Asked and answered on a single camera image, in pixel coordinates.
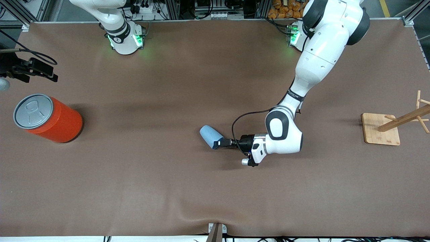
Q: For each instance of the metal table edge bracket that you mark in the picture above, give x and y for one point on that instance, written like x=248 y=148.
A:
x=216 y=233

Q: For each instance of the orange snack packets pile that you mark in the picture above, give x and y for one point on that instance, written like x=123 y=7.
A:
x=285 y=11

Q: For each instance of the wooden mug tree stand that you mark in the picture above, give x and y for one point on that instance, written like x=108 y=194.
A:
x=379 y=131

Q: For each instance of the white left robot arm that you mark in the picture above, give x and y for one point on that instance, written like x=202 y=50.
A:
x=319 y=57

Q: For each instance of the brown table cover mat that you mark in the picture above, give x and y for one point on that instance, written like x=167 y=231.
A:
x=134 y=174

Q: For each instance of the aluminium frame profile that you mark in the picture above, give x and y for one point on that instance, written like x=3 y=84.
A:
x=415 y=11
x=20 y=13

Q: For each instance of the orange can with silver lid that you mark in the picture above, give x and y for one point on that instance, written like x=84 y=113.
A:
x=57 y=124

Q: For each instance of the blue plastic cup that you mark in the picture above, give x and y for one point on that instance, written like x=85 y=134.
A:
x=209 y=134

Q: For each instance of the white power strip with plugs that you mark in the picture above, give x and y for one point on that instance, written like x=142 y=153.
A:
x=147 y=8

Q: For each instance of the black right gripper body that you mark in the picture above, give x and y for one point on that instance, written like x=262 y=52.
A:
x=10 y=65

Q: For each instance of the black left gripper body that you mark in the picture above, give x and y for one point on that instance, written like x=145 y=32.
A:
x=247 y=141

